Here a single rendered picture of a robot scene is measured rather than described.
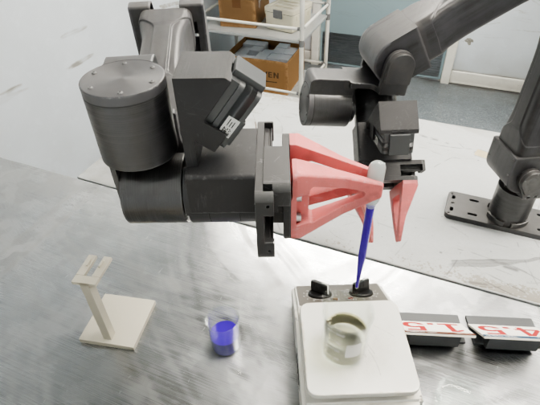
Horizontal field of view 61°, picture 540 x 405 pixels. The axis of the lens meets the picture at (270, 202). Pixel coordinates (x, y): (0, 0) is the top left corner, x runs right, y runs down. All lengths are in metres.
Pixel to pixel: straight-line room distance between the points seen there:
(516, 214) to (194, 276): 0.53
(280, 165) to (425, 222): 0.54
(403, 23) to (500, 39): 2.85
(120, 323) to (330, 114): 0.41
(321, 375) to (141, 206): 0.28
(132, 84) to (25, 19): 1.65
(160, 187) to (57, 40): 1.73
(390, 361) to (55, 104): 1.76
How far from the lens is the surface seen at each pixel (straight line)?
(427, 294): 0.73
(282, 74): 2.72
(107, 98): 0.31
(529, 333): 0.70
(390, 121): 0.53
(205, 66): 0.32
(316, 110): 0.59
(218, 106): 0.31
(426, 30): 0.60
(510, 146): 0.78
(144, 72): 0.33
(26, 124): 1.99
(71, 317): 0.74
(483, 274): 0.79
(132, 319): 0.70
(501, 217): 0.86
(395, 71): 0.58
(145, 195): 0.36
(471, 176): 0.98
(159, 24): 0.57
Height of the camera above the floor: 1.45
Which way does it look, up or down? 40 degrees down
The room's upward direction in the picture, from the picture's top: 2 degrees counter-clockwise
